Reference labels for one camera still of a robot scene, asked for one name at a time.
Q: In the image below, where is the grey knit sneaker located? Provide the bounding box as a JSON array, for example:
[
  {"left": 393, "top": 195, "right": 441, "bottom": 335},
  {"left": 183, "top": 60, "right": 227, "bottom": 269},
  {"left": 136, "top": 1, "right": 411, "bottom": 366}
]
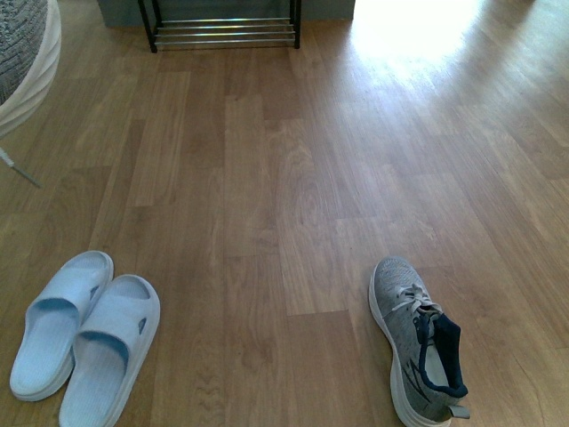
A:
[
  {"left": 0, "top": 0, "right": 61, "bottom": 189},
  {"left": 369, "top": 256, "right": 470, "bottom": 426}
]

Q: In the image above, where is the black metal shoe rack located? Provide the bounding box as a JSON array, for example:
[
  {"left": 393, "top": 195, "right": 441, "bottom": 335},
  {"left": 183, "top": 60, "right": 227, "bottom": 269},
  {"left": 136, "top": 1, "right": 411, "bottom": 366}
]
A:
[{"left": 138, "top": 1, "right": 302, "bottom": 53}]

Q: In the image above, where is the light blue slipper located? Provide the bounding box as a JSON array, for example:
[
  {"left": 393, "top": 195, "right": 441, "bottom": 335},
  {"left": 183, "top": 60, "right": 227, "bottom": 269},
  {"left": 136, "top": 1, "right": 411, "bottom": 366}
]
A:
[
  {"left": 10, "top": 251, "right": 114, "bottom": 401},
  {"left": 59, "top": 275, "right": 161, "bottom": 426}
]

